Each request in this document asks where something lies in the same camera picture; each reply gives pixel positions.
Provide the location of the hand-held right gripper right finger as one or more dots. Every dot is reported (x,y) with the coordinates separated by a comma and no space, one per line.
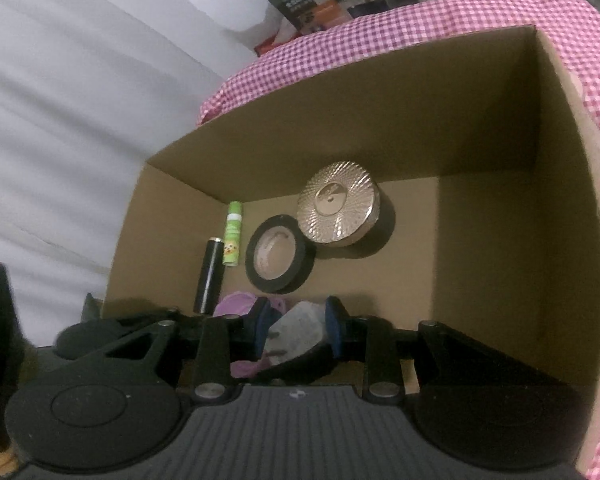
(334,329)

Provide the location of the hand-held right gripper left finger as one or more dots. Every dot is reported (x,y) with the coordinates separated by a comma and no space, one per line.
(263,321)

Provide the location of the grey compact case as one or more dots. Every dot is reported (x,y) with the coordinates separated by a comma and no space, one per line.
(297,330)

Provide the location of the green tube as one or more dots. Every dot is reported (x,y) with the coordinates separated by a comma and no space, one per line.
(232,235)

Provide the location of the cardboard box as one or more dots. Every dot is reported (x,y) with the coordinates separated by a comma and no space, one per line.
(480,235)

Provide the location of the purple round case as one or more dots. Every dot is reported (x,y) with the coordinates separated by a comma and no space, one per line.
(237,302)

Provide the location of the black tape roll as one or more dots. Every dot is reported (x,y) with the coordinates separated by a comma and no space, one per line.
(280,255)

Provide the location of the black tube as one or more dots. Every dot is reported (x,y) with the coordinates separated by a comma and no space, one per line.
(208,275)

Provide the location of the rose gold round case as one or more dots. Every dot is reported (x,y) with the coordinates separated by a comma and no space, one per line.
(336,202)

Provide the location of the red carton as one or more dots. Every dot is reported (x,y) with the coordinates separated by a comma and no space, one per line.
(269,46)

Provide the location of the white cloth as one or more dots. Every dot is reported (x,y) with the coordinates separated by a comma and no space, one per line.
(80,110)

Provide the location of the pink checked cloth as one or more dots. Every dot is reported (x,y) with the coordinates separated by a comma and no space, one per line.
(430,5)

